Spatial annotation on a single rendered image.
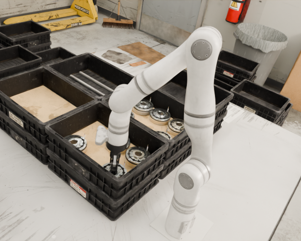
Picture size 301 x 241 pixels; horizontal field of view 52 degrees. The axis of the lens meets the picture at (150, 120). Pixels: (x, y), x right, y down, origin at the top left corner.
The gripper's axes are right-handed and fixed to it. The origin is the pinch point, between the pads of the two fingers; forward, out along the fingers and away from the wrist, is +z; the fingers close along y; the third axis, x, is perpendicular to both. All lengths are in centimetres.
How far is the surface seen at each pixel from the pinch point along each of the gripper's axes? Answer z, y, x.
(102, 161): 2.2, 4.7, 4.6
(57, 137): -7.6, 5.3, 21.9
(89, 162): -7.0, -5.8, 8.6
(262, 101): 36, 127, -116
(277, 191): 15, 9, -76
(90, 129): 2.2, 24.1, 11.9
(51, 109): 2.2, 36.0, 31.1
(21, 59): 36, 147, 81
